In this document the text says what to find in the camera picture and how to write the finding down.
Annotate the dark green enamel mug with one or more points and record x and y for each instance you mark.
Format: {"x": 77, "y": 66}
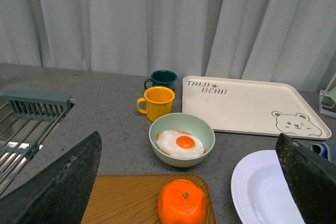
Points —
{"x": 163, "y": 78}

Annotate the fake fried egg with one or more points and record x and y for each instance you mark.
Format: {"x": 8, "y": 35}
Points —
{"x": 179, "y": 144}

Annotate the light green bowl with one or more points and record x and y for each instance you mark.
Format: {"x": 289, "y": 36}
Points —
{"x": 189, "y": 124}

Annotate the green sink drying rack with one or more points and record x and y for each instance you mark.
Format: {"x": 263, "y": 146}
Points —
{"x": 27, "y": 118}

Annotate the cream bear serving tray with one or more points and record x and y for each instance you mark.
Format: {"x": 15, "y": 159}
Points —
{"x": 252, "y": 107}

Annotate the white cup drying rack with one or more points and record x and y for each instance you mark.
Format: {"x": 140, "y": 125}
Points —
{"x": 327, "y": 99}

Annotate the orange mandarin fruit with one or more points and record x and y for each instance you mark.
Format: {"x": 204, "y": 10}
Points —
{"x": 181, "y": 201}

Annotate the grey blue folded cloth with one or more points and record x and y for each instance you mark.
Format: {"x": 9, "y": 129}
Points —
{"x": 325, "y": 150}

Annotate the white ribbed plate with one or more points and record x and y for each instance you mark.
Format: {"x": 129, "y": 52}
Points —
{"x": 260, "y": 192}

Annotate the white pleated curtain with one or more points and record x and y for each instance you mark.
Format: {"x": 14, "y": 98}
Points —
{"x": 286, "y": 41}

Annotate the wooden cutting board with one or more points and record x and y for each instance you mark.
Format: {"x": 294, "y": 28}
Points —
{"x": 134, "y": 198}

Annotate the yellow enamel mug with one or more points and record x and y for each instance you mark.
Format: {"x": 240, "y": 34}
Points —
{"x": 157, "y": 102}

